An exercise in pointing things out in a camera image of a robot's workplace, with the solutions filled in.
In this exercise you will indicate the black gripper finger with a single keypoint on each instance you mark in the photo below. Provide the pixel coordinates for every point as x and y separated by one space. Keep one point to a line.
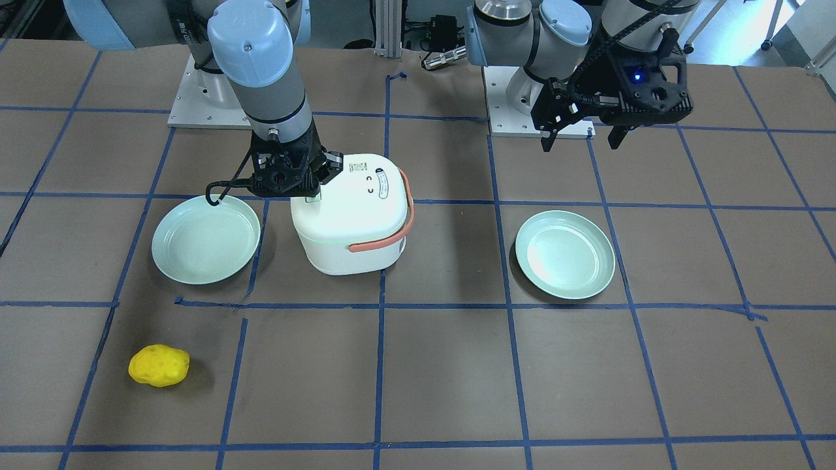
333 164
548 137
616 136

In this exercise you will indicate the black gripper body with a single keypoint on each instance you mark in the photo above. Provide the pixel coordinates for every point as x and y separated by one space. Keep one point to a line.
332 162
595 83

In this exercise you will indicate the white rice cooker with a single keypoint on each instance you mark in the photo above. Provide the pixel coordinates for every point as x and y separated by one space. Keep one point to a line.
359 221

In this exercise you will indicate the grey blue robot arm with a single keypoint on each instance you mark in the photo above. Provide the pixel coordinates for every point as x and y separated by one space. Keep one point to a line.
549 39
252 45

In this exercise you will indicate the light green plate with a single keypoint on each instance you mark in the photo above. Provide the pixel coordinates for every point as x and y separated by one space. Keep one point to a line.
197 243
565 255

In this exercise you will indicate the silver metal connector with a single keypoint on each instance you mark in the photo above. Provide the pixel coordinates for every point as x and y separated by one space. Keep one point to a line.
435 61

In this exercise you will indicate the black power adapter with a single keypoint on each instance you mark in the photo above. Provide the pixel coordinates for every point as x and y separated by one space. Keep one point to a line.
443 33

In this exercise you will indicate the yellow toy potato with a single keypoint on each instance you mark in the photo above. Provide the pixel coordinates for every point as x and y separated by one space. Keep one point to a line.
159 365

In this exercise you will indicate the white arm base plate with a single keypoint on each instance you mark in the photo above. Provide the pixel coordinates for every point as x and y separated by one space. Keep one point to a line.
510 95
206 101

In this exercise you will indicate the aluminium frame post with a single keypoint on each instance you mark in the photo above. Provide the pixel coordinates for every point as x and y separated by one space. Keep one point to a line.
389 26

